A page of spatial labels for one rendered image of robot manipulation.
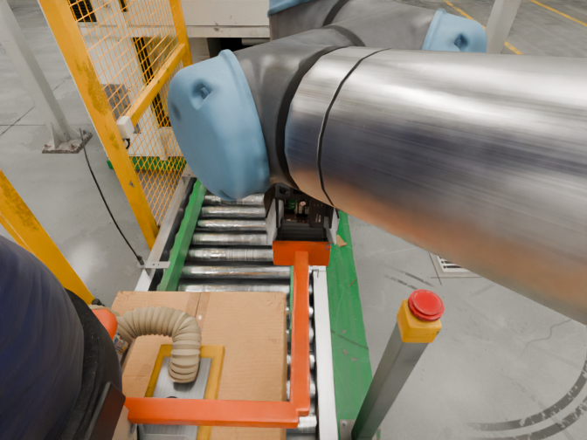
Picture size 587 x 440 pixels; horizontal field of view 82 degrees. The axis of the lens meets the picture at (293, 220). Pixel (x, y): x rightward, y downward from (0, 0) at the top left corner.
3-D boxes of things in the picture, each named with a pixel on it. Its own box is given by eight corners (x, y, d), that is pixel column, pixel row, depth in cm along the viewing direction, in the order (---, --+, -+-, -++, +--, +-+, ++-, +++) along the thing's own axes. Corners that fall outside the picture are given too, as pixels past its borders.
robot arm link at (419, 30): (390, 169, 23) (283, 113, 29) (471, 116, 29) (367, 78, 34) (420, 44, 18) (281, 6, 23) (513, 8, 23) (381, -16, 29)
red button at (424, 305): (401, 298, 74) (405, 287, 71) (433, 298, 74) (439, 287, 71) (409, 327, 69) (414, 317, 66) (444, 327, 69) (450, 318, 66)
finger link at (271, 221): (252, 260, 50) (272, 217, 44) (256, 231, 54) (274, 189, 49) (272, 265, 51) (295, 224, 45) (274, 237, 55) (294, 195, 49)
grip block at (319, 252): (276, 226, 59) (275, 205, 55) (326, 228, 59) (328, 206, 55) (272, 265, 53) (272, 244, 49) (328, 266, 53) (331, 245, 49)
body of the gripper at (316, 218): (273, 231, 44) (270, 150, 35) (276, 189, 50) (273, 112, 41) (333, 232, 44) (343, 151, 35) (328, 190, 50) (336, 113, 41)
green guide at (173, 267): (214, 113, 229) (212, 101, 222) (230, 113, 229) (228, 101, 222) (129, 340, 114) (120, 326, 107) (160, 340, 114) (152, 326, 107)
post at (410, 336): (349, 430, 143) (402, 298, 74) (365, 430, 143) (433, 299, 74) (351, 450, 139) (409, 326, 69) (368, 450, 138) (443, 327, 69)
